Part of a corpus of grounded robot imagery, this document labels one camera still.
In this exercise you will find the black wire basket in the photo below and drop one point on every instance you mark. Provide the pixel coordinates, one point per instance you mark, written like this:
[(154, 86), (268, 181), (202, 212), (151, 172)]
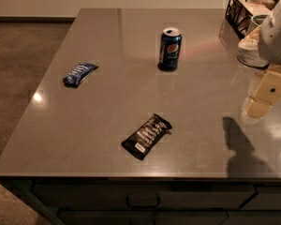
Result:
[(239, 13)]

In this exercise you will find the silver mesh cup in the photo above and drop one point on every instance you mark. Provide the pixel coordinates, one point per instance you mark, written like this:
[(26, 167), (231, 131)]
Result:
[(248, 50)]

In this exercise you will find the blue pepsi can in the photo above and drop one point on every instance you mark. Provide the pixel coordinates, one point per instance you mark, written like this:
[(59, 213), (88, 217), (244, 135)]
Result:
[(170, 46)]

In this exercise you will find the black drawer handle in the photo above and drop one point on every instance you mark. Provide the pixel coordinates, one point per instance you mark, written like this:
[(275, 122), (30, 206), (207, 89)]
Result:
[(142, 201)]

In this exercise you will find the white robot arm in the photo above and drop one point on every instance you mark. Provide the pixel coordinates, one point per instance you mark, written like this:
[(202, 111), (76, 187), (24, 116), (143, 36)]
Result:
[(259, 49)]

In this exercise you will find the dark cabinet drawer front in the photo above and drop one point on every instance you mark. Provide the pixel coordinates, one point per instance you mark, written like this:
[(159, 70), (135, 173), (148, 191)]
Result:
[(113, 197)]

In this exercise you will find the black rxbar chocolate wrapper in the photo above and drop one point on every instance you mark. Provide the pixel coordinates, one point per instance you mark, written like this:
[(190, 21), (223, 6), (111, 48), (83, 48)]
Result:
[(140, 143)]

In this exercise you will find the blue snack bar wrapper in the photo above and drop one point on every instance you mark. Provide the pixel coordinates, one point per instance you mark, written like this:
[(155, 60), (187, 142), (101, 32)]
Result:
[(76, 76)]

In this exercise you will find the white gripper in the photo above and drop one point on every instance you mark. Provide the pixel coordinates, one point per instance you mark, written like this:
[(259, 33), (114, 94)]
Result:
[(277, 41)]

